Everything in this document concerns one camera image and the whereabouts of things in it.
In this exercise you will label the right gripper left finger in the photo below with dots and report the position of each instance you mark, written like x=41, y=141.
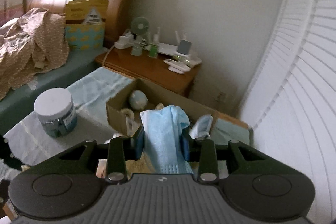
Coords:
x=120, y=150

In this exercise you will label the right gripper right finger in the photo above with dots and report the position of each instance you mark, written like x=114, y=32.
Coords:
x=203, y=152

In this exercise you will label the packaged blue face masks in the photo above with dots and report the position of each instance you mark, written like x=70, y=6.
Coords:
x=201, y=129

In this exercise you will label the blue face mask stack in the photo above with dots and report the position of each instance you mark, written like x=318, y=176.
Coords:
x=162, y=148

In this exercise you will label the blue plush ball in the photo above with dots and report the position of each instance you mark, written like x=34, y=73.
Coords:
x=138, y=100

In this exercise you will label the cream scrunchie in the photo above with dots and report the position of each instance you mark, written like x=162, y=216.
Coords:
x=128, y=113

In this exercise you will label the cream drawstring pouch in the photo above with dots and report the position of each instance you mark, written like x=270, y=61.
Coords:
x=159, y=106

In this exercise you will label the grey checked mat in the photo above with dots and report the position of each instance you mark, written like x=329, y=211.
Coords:
x=29, y=142

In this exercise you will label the gold tissue pack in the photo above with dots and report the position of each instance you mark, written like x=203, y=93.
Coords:
x=140, y=166

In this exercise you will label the light blue towel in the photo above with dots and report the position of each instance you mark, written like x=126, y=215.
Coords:
x=103, y=93

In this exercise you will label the clear jar white lid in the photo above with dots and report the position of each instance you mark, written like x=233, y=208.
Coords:
x=56, y=112

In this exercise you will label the wooden nightstand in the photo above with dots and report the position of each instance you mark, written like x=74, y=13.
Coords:
x=144, y=67

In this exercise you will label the white remote control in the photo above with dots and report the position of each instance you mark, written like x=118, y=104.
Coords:
x=177, y=66

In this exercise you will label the white louvered closet door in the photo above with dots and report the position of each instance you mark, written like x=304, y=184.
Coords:
x=290, y=102

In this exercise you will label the green spray bottle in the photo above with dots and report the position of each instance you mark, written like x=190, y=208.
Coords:
x=153, y=48

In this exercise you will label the white wifi router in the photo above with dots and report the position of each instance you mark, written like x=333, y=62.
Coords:
x=163, y=48

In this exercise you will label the white power strip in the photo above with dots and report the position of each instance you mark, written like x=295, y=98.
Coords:
x=125, y=41

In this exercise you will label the brown patterned garment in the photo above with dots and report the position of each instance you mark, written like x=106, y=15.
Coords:
x=34, y=44

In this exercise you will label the small green desk fan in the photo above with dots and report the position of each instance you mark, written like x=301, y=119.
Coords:
x=139, y=28

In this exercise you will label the yellow blue paper bag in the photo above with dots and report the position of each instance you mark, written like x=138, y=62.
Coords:
x=85, y=24

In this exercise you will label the white camera clock device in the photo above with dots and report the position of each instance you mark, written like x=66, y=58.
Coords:
x=184, y=53

